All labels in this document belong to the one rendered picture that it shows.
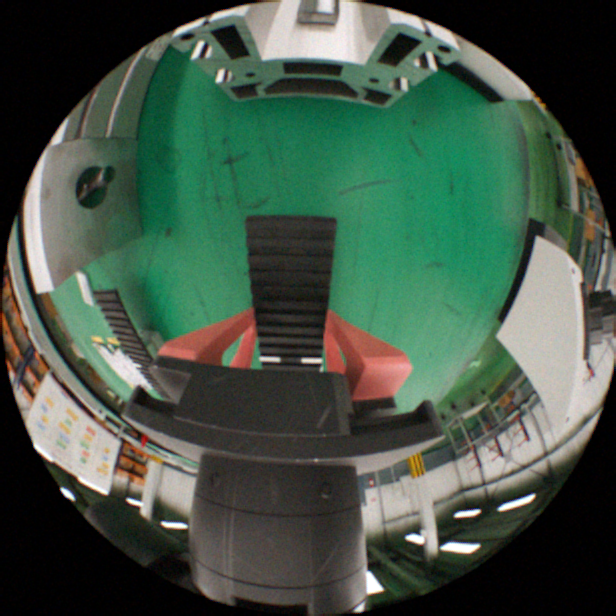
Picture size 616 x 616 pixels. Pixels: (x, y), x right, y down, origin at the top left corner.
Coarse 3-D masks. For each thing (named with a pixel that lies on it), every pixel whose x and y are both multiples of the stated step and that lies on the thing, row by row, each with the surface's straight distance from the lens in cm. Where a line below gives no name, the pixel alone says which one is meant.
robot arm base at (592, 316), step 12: (588, 300) 42; (600, 300) 41; (612, 300) 42; (588, 312) 40; (600, 312) 40; (612, 312) 41; (588, 324) 40; (600, 324) 40; (612, 324) 42; (588, 336) 40; (600, 336) 42; (612, 336) 45; (588, 348) 41
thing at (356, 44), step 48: (288, 0) 18; (336, 0) 16; (240, 48) 12; (288, 48) 12; (336, 48) 12; (384, 48) 10; (432, 48) 10; (240, 96) 15; (288, 96) 15; (336, 96) 14; (384, 96) 15
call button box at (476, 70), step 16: (464, 48) 20; (448, 64) 22; (464, 64) 21; (480, 64) 21; (496, 64) 21; (464, 80) 23; (480, 80) 23; (496, 80) 22; (512, 80) 22; (496, 96) 25; (512, 96) 24; (528, 96) 24
